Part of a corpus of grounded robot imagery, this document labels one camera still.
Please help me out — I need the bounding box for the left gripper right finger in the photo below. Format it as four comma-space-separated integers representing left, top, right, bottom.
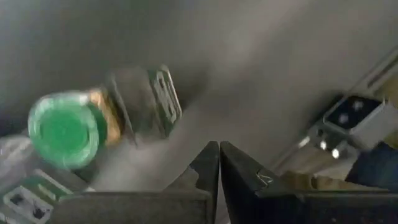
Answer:
220, 141, 398, 224

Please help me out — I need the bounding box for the green black pepper tin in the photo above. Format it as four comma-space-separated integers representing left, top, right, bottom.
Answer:
0, 169, 91, 224

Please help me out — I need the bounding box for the green-lid glass spice jar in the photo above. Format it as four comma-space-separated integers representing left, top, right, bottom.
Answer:
27, 63, 184, 171

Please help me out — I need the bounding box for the silver metal bracket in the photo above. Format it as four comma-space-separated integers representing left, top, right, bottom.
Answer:
297, 93, 398, 159

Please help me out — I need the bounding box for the clear plastic bin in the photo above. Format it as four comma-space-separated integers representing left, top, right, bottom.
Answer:
0, 133, 94, 224

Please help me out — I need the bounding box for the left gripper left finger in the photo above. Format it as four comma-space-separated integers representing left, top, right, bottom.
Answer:
49, 141, 220, 224

